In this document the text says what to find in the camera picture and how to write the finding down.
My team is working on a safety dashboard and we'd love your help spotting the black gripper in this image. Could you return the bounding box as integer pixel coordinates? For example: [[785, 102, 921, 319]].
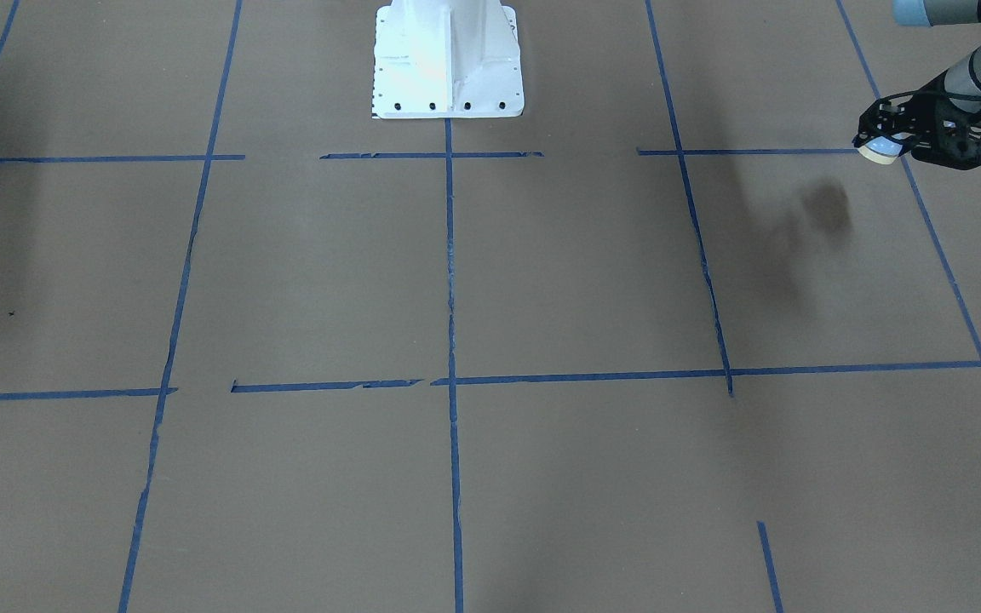
[[853, 89, 981, 170]]

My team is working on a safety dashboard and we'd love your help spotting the light blue call bell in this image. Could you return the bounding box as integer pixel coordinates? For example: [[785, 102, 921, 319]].
[[855, 136, 904, 164]]

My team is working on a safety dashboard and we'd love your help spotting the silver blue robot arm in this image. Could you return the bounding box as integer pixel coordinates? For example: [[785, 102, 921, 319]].
[[852, 1, 981, 170]]

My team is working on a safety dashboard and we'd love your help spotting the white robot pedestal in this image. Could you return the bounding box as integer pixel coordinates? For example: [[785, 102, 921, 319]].
[[371, 1, 525, 120]]

